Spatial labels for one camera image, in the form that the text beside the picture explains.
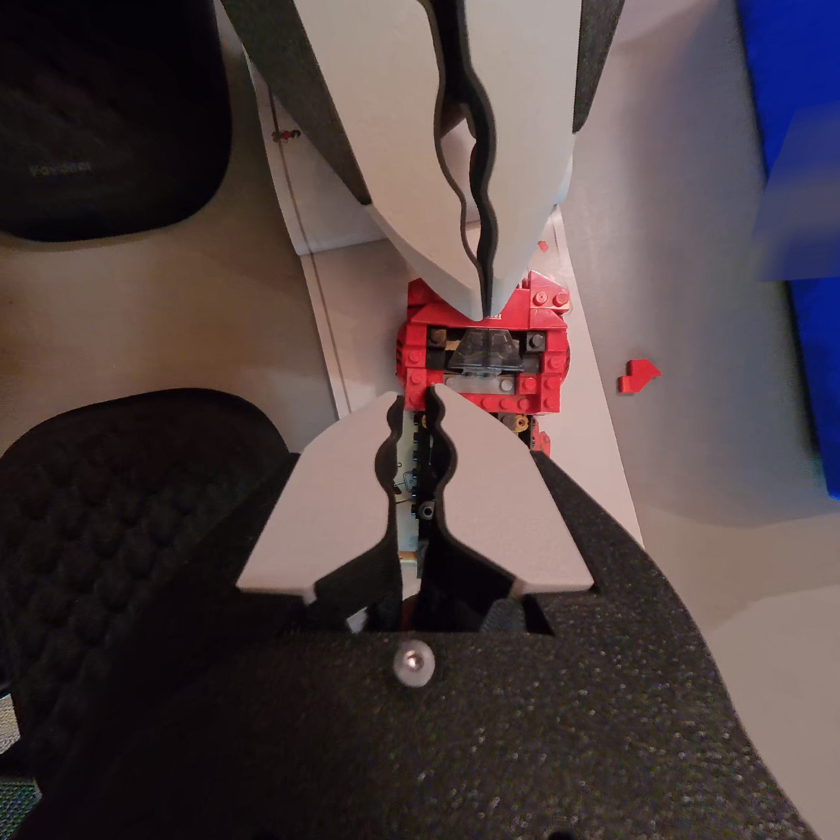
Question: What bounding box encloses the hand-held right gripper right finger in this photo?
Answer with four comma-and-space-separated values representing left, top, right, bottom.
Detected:
419, 385, 597, 623

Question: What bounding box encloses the white instruction booklet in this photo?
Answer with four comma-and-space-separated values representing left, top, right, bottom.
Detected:
246, 46, 645, 552

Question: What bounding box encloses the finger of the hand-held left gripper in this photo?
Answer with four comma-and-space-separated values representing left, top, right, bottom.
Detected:
287, 0, 492, 322
458, 0, 585, 317

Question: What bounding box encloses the angled red lego piece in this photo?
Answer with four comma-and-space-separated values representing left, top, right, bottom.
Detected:
616, 359, 662, 396

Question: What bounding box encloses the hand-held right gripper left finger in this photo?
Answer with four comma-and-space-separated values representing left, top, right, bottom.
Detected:
235, 392, 404, 629

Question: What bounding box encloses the red lego car body section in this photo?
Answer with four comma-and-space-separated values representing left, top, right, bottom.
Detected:
394, 269, 572, 419

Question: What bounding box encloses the blue plastic bin with divider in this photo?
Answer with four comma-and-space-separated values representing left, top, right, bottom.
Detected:
735, 0, 840, 503

